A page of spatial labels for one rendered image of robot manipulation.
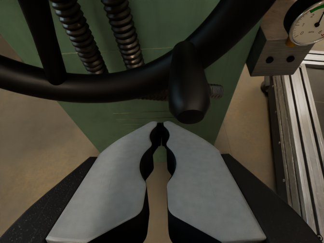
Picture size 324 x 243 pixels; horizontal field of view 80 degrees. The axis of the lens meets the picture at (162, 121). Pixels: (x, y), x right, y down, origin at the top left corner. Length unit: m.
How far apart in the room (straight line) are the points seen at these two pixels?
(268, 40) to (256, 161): 0.65
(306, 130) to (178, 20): 0.59
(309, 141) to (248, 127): 0.30
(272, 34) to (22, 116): 1.18
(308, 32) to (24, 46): 0.46
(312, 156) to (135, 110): 0.55
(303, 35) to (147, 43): 0.23
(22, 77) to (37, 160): 0.89
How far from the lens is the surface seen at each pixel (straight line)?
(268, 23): 0.40
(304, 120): 0.83
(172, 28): 0.36
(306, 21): 0.34
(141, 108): 0.52
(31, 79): 0.21
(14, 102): 1.38
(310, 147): 0.78
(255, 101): 1.11
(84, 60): 0.25
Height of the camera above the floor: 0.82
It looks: 58 degrees down
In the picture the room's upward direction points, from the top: 7 degrees counter-clockwise
